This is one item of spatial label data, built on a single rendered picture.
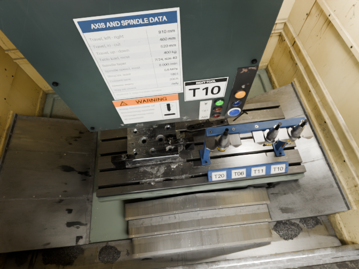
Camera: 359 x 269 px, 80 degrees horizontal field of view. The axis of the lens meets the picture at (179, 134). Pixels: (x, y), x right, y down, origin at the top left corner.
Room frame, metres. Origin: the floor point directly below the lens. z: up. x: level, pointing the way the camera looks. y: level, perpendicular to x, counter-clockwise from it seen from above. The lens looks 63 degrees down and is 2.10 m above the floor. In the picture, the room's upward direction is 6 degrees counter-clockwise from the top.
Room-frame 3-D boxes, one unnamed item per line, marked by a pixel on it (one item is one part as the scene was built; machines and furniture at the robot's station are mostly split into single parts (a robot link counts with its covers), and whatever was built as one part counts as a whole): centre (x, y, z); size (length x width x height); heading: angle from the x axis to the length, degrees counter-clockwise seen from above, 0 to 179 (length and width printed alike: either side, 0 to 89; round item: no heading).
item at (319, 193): (0.53, -0.51, 0.75); 0.89 x 0.70 x 0.26; 1
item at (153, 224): (0.12, -0.07, 0.70); 0.90 x 0.30 x 0.16; 91
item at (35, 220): (0.50, 0.81, 0.75); 0.89 x 0.67 x 0.26; 1
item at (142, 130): (0.56, 0.16, 0.97); 0.29 x 0.23 x 0.05; 91
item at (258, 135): (0.41, -0.36, 1.21); 0.07 x 0.05 x 0.01; 1
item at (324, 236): (-0.03, 0.13, 0.65); 2.00 x 0.20 x 0.07; 91
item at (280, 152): (0.47, -0.58, 1.05); 0.10 x 0.05 x 0.30; 1
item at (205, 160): (0.46, -0.14, 1.05); 0.10 x 0.05 x 0.30; 1
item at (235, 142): (0.40, -0.25, 1.21); 0.07 x 0.05 x 0.01; 1
